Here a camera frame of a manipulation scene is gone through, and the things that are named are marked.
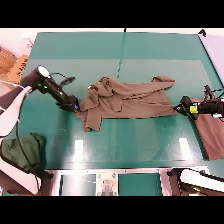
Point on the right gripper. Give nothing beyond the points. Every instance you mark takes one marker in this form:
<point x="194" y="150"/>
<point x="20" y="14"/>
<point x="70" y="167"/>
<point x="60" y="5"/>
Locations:
<point x="186" y="106"/>

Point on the silver frame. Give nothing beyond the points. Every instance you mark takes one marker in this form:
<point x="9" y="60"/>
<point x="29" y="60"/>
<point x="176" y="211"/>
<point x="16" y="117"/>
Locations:
<point x="106" y="184"/>

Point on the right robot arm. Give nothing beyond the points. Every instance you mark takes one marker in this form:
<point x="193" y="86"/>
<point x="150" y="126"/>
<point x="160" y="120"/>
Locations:
<point x="210" y="107"/>

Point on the dark green garment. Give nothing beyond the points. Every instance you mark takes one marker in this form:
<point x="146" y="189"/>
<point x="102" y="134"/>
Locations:
<point x="24" y="150"/>

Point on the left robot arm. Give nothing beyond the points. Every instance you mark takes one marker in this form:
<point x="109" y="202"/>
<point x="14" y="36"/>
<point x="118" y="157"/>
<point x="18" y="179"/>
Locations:
<point x="49" y="86"/>

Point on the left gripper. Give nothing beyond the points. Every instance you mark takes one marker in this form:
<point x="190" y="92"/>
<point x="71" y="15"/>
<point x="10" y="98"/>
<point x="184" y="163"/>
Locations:
<point x="69" y="102"/>

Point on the brown shirt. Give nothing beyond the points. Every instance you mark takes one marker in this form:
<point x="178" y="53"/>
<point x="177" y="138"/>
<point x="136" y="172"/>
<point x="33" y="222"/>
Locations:
<point x="133" y="100"/>

